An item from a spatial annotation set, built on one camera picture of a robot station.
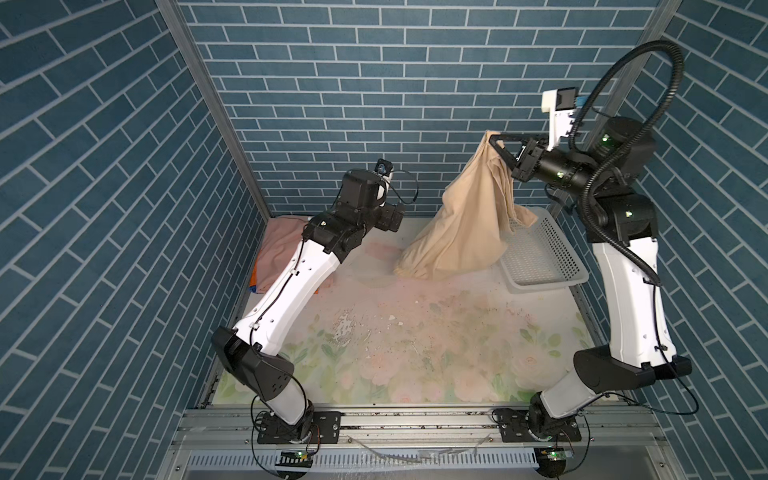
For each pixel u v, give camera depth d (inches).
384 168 23.5
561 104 17.5
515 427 28.8
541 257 42.8
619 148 14.9
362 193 19.8
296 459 28.4
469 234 28.2
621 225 15.6
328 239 18.9
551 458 28.1
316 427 28.5
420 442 29.0
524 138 19.1
